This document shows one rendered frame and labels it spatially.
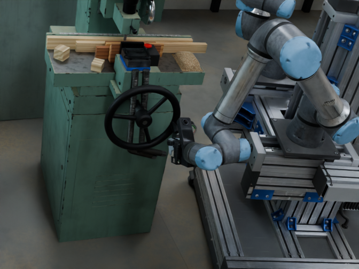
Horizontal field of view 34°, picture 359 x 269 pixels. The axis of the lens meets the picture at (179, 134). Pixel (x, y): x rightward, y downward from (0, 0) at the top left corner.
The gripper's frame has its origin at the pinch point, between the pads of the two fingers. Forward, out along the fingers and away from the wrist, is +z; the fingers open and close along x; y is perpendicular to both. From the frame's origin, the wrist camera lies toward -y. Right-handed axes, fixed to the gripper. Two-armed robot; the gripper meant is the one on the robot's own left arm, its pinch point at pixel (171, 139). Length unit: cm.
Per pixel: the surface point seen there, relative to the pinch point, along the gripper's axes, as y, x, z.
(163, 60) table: -29.0, 4.8, 21.6
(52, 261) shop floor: 59, -37, 49
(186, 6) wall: -75, 122, 276
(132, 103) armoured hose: -13.2, -13.2, 6.4
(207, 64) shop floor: -25, 104, 195
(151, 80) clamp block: -21.7, -6.5, 3.7
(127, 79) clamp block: -22.2, -15.6, 3.5
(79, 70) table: -25.1, -30.6, 14.7
